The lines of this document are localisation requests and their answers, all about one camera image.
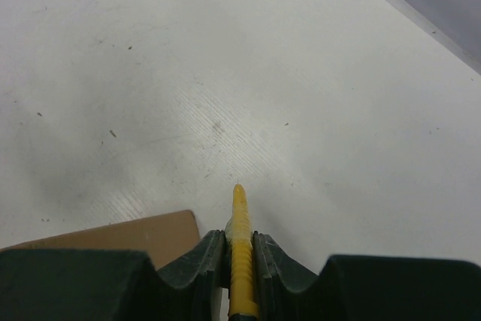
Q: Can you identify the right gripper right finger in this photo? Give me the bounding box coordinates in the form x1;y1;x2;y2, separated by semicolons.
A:
253;233;480;320

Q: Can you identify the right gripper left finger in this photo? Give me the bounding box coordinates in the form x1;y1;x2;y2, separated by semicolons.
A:
1;230;225;320

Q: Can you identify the brown cardboard express box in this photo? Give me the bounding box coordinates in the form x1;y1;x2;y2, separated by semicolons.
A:
9;210;200;268

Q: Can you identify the yellow utility knife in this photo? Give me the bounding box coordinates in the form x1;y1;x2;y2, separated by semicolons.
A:
225;183;259;320

